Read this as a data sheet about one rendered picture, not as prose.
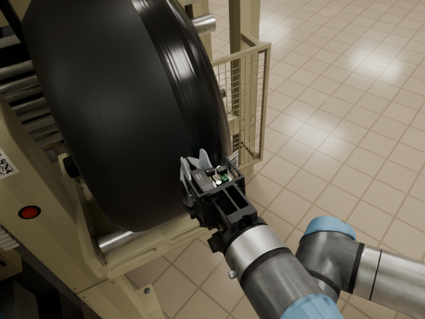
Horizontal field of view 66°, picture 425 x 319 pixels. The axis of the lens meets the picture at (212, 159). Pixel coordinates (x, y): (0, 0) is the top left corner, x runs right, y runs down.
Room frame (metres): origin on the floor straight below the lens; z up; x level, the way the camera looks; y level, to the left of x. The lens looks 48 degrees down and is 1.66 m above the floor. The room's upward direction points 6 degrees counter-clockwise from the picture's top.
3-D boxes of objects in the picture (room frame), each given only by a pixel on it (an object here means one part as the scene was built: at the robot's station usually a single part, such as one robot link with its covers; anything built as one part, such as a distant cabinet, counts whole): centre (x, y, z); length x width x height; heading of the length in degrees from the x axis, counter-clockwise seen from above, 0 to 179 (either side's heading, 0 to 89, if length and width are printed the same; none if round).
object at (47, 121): (0.88, 0.57, 1.05); 0.20 x 0.15 x 0.30; 113
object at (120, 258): (0.48, 0.17, 0.83); 0.36 x 0.09 x 0.06; 113
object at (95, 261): (0.54, 0.39, 0.90); 0.40 x 0.03 x 0.10; 23
